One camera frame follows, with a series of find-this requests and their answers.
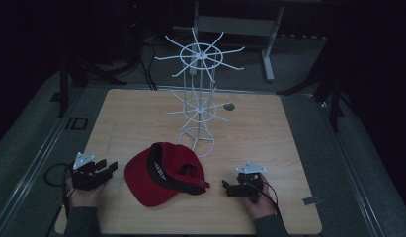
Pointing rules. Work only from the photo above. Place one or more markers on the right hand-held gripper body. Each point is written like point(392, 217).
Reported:
point(250, 184)

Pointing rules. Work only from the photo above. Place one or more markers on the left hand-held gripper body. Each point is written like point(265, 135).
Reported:
point(86, 179)

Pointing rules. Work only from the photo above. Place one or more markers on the red baseball cap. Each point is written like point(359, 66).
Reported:
point(141, 177)

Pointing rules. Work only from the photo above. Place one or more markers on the person's left hand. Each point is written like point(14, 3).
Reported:
point(85, 197)

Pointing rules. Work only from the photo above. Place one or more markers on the person's right hand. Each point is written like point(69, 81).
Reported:
point(264, 204)

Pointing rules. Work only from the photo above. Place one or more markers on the grey tape piece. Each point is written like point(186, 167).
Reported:
point(311, 200)

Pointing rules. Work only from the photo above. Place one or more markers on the grey round table grommet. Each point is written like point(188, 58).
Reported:
point(229, 106)

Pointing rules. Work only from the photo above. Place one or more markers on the black tripod stand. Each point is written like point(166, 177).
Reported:
point(64, 89)
point(334, 98)

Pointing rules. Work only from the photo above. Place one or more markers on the white metal desk frame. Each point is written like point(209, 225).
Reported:
point(236, 25)

